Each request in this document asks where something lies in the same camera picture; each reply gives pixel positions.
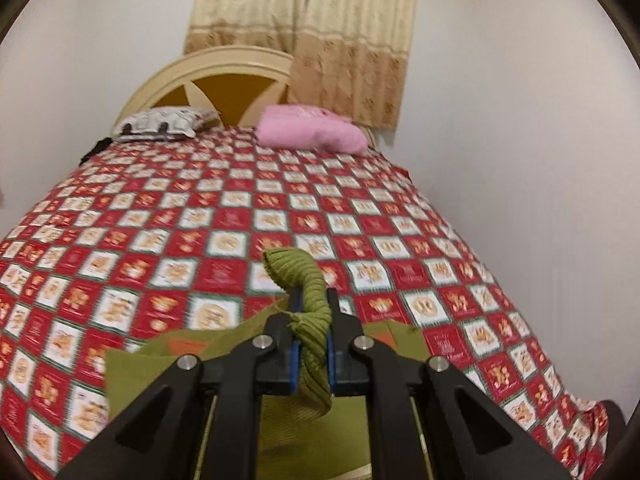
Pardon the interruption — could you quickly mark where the dark cloth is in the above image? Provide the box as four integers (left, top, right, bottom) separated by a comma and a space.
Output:
79, 136, 114, 166

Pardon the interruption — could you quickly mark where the beige patterned curtain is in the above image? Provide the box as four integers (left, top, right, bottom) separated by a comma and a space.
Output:
183, 0, 317, 57
287, 0, 422, 130

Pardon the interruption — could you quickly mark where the red checked printed blanket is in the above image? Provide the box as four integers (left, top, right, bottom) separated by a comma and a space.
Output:
0, 124, 613, 478

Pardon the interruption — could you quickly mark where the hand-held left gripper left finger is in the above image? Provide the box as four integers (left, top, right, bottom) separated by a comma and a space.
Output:
57, 289, 302, 480

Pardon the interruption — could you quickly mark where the white patterned pillow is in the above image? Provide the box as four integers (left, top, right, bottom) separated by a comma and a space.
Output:
112, 106, 222, 142

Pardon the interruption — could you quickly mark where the cream arched headboard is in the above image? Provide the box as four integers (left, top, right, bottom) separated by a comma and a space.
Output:
114, 45, 377, 147

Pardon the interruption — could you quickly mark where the green knit sweater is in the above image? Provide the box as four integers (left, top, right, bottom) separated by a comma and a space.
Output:
105, 247, 431, 480

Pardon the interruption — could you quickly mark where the pink pillow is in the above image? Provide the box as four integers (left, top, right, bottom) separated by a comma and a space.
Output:
256, 104, 368, 156

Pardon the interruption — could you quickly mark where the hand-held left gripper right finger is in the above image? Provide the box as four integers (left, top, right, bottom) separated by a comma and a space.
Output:
327, 288, 572, 480

